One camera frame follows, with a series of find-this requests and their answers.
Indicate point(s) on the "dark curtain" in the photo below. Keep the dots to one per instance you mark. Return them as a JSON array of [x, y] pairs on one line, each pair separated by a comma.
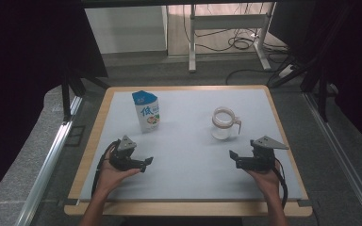
[[355, 62], [22, 78]]

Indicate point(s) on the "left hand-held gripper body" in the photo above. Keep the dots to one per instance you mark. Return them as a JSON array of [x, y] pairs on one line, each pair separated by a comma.
[[122, 157]]

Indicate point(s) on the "white power strip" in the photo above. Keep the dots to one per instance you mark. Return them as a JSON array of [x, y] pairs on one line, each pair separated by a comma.
[[286, 71]]

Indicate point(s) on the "person's left hand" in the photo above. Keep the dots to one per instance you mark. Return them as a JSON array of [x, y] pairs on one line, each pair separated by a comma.
[[110, 179]]

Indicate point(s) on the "person's right hand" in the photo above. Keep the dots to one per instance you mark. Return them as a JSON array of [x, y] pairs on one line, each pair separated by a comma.
[[268, 182]]

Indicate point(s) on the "black metal stand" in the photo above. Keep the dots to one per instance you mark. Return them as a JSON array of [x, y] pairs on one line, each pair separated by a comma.
[[70, 88], [314, 75]]

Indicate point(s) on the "metal floor rail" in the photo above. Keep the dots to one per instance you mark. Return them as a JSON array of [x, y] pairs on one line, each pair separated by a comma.
[[342, 150], [45, 169]]

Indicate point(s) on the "white panel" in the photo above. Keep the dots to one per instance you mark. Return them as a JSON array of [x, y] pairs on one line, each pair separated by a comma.
[[125, 29]]

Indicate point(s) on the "white and blue salt pouch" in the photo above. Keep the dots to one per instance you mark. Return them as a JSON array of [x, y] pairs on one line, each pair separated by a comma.
[[147, 116]]

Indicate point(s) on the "white metal desk frame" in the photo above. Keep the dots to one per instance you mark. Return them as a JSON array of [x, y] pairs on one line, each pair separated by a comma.
[[226, 21]]

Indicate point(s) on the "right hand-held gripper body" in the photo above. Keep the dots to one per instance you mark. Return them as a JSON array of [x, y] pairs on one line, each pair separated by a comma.
[[262, 157]]

